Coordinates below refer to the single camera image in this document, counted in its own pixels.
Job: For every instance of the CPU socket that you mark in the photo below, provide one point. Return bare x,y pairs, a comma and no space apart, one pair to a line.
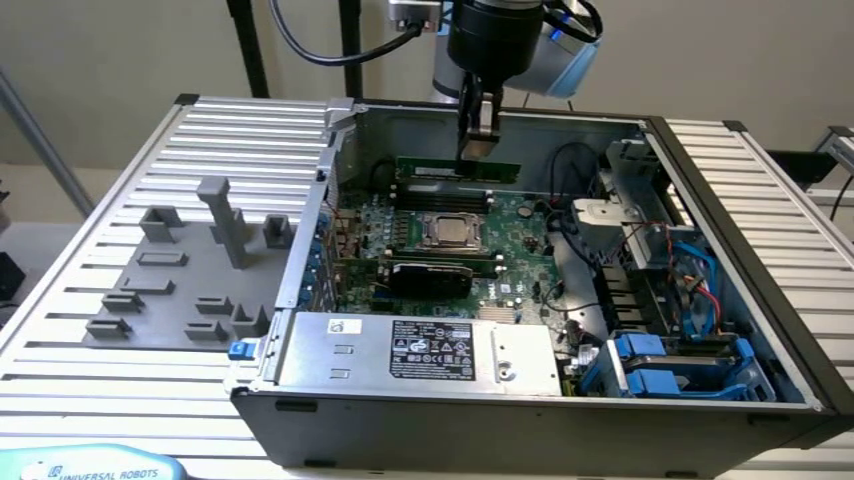
417,232

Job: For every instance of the blue disk caddy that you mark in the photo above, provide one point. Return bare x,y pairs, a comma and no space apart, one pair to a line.
641,347
657,384

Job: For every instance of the black fan shroud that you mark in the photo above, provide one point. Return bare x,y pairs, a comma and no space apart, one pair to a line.
617,295

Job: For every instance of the green RAM stick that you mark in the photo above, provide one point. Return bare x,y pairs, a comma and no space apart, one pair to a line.
434,170

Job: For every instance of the small silver heatsink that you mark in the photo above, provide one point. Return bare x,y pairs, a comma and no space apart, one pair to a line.
499,315

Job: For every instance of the green motherboard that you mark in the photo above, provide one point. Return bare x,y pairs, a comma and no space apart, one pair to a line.
521,250

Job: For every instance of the grey aluminium pole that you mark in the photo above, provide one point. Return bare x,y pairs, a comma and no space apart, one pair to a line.
40,135

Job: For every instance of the black box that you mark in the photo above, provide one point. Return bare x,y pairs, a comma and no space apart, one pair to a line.
797,167

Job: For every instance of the silver CPU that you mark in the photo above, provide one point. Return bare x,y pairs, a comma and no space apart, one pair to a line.
449,230

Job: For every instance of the black graphics card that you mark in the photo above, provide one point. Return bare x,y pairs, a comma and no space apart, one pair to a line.
430,277

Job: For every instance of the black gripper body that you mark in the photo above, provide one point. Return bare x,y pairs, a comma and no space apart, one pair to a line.
493,35

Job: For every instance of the metal disk cage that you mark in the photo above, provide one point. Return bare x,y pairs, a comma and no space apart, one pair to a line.
641,200

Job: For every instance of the blue Universal Robots joint cap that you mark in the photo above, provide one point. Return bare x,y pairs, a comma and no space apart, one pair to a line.
80,462

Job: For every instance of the aluminium frame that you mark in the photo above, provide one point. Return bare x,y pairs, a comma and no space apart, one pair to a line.
834,150

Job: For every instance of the silver power supply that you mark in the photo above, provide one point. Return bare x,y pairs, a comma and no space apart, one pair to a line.
374,355

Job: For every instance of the blue case latch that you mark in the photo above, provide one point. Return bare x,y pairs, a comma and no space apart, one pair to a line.
240,350

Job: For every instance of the black stand pole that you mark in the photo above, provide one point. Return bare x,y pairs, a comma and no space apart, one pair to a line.
352,50
248,45

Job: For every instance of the black open PC case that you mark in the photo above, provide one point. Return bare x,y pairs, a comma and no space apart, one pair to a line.
534,430

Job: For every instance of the grey parts rack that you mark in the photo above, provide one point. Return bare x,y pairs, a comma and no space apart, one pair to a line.
167,310

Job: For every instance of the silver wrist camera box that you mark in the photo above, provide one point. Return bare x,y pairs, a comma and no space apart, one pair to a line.
414,12

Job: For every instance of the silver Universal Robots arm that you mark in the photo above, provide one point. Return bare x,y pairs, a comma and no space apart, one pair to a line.
534,55

